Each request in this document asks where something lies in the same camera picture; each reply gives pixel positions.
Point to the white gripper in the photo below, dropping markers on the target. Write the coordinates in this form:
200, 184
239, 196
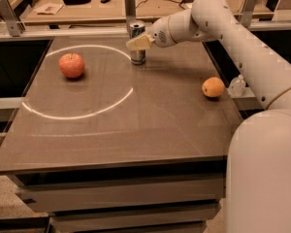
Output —
160, 32

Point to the redbull can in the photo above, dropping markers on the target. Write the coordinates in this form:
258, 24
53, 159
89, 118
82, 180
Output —
136, 28

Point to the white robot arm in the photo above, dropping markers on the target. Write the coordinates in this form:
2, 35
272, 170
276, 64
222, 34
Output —
258, 179

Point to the small black device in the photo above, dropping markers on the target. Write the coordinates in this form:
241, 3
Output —
105, 1

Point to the black cloth bundle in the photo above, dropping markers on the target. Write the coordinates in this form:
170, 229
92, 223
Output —
76, 2

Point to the red apple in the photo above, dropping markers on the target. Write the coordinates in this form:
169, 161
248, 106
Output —
71, 65

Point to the orange fruit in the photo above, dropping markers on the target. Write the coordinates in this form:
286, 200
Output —
213, 87

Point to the paper note on desk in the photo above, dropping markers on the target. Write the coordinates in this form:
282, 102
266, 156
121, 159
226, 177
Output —
49, 9

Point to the clear plastic bottle left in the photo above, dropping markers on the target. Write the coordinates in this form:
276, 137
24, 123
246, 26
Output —
237, 86

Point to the grey drawer cabinet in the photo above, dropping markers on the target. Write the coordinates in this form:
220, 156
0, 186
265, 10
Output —
164, 198

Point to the middle metal bracket post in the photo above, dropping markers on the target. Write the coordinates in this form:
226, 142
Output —
130, 12

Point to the metal bracket post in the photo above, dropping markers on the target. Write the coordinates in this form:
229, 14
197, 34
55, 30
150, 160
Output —
14, 25
130, 12
245, 17

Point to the right metal bracket post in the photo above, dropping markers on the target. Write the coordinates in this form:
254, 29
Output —
245, 17

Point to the left metal bracket post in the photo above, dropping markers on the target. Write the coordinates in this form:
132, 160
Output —
14, 25

